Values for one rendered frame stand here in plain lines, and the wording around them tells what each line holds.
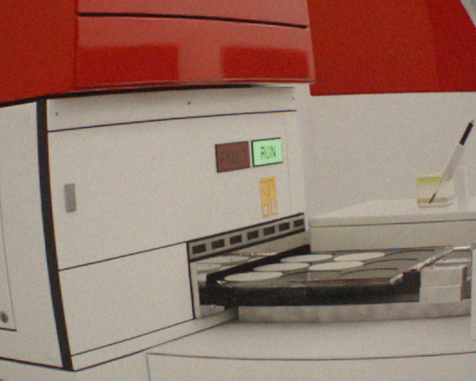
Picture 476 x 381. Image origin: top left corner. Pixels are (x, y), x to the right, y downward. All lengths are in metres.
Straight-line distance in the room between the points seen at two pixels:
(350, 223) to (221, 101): 0.40
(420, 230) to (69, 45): 0.91
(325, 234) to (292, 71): 0.33
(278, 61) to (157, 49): 0.42
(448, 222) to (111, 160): 0.74
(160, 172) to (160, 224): 0.08
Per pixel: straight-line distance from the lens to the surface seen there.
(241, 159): 2.09
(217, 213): 2.02
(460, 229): 2.21
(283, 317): 1.99
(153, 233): 1.85
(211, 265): 1.97
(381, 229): 2.26
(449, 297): 1.83
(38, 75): 1.64
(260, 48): 2.09
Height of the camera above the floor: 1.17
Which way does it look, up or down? 4 degrees down
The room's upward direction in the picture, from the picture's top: 4 degrees counter-clockwise
